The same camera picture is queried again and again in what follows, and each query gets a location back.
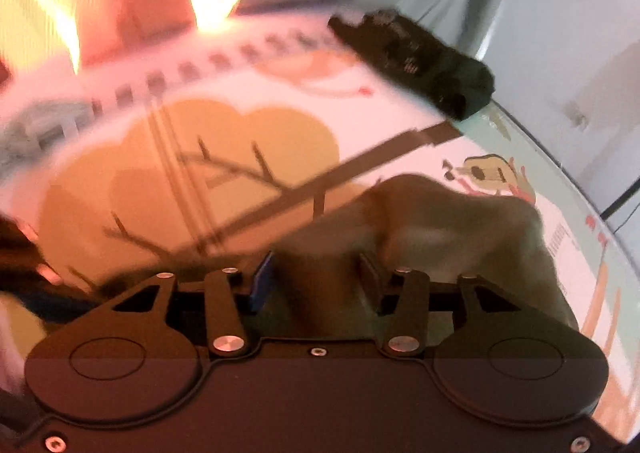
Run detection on printed play mat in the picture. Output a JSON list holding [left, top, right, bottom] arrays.
[[0, 8, 640, 440]]

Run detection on black cloth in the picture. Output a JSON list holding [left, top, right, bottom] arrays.
[[327, 8, 497, 122]]

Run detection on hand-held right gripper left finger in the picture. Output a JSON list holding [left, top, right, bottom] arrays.
[[112, 249, 277, 359]]

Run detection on olive green garment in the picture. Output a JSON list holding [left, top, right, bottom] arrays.
[[260, 174, 582, 343]]

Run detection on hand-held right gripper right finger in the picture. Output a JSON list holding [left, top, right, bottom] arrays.
[[357, 252, 544, 359]]

